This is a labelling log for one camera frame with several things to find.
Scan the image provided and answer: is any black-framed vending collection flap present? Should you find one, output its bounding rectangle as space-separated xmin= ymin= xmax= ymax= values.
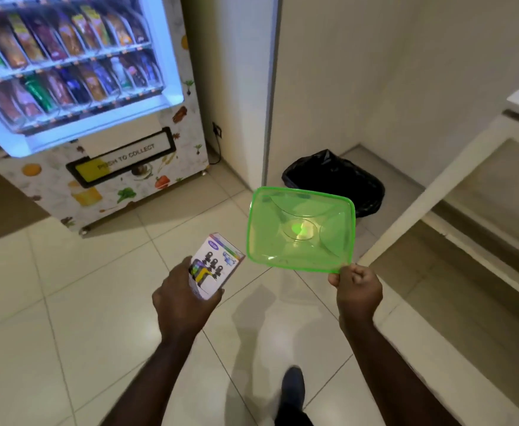
xmin=66 ymin=127 xmax=177 ymax=188

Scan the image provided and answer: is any white fruit-printed vending machine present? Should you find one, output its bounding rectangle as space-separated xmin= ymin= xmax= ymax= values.
xmin=0 ymin=0 xmax=210 ymax=236

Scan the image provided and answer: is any person's right forearm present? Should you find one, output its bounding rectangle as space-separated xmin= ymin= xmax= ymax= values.
xmin=339 ymin=318 xmax=463 ymax=426

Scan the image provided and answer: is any person's left forearm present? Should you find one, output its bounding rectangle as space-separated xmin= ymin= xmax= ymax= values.
xmin=101 ymin=329 xmax=203 ymax=426

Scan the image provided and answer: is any person's right hand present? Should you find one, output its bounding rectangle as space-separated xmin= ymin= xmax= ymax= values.
xmin=328 ymin=263 xmax=383 ymax=330

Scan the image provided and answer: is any green translucent plastic container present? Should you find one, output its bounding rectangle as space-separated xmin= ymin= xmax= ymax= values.
xmin=246 ymin=186 xmax=356 ymax=275

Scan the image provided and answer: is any person's dark trouser leg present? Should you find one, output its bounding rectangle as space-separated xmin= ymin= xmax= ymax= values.
xmin=274 ymin=403 xmax=308 ymax=426

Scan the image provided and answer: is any person's dark shoe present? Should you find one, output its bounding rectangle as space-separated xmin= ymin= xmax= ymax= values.
xmin=281 ymin=366 xmax=306 ymax=409

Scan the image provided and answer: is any person's left hand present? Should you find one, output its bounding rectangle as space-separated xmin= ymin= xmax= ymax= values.
xmin=152 ymin=256 xmax=225 ymax=344

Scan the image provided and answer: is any brown floor mat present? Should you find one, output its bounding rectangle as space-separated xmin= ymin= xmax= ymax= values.
xmin=0 ymin=167 xmax=51 ymax=250

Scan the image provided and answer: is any black bin bag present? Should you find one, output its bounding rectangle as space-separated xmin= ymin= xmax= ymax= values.
xmin=281 ymin=149 xmax=385 ymax=219

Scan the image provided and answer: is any black power cable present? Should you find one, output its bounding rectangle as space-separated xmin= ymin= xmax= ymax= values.
xmin=208 ymin=135 xmax=223 ymax=166

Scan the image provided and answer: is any small white printed carton box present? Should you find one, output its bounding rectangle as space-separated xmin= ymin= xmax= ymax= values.
xmin=188 ymin=233 xmax=246 ymax=301

